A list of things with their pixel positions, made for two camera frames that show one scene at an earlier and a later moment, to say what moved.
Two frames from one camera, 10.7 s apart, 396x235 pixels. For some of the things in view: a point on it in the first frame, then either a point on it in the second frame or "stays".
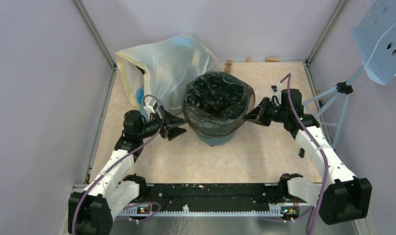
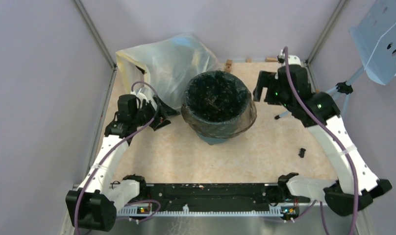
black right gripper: [258, 114] -> [266, 79]
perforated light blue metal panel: [380, 37] stays
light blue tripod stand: [343, 87] stays
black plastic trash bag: [216, 104] stays
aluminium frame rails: [77, 186] stays
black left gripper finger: [174, 132] -> [164, 123]
